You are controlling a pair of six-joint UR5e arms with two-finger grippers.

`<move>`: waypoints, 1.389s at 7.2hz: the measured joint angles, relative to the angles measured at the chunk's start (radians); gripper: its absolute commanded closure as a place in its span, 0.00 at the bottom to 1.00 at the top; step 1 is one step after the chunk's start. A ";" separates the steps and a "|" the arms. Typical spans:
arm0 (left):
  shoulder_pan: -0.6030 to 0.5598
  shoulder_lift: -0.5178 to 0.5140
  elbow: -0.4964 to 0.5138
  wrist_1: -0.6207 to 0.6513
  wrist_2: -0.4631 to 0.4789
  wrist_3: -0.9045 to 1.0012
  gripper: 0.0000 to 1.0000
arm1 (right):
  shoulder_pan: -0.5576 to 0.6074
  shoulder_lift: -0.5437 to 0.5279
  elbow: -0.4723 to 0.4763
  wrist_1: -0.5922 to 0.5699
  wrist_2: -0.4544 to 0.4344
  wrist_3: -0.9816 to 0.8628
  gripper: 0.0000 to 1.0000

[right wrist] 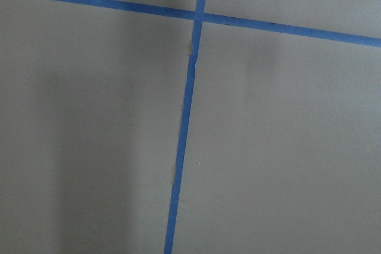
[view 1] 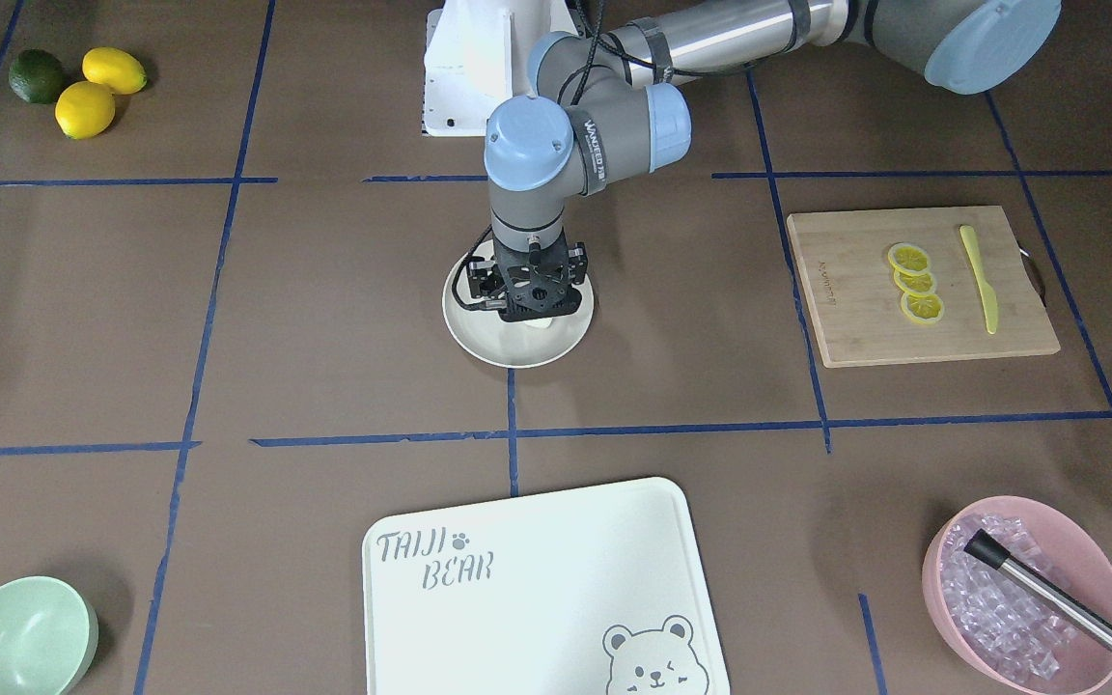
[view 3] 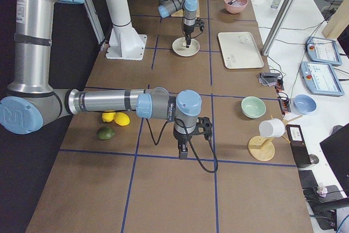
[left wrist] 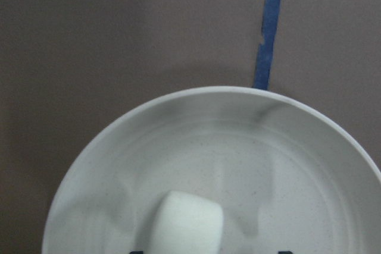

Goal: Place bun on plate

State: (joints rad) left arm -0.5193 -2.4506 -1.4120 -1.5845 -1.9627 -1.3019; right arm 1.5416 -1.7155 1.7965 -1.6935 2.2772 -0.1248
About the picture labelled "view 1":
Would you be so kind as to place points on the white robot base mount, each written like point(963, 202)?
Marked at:
point(477, 57)

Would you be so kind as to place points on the clear ice cubes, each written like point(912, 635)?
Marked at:
point(1015, 634)

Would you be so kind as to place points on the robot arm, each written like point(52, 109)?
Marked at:
point(608, 106)

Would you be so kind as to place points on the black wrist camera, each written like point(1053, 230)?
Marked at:
point(486, 284)

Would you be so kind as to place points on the pink bowl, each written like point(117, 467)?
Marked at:
point(1087, 667)

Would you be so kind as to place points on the white round plate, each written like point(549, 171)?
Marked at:
point(509, 344)

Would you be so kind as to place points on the white bear tray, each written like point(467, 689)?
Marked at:
point(592, 590)

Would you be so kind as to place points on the yellow plastic knife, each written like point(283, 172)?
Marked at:
point(985, 291)

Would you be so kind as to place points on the green bowl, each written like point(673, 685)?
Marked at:
point(48, 636)

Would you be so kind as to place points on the green lime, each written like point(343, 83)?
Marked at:
point(37, 77)

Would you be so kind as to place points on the middle lemon slice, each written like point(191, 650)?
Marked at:
point(925, 284)

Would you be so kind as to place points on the metal board handle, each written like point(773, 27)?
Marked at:
point(1034, 274)

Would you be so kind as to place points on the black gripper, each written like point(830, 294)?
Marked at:
point(486, 282)

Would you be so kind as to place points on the yellow lemon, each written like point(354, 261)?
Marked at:
point(85, 109)
point(118, 70)

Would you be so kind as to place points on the bamboo cutting board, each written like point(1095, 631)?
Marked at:
point(853, 304)

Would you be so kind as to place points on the bottom lemon slice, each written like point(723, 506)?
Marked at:
point(922, 309)

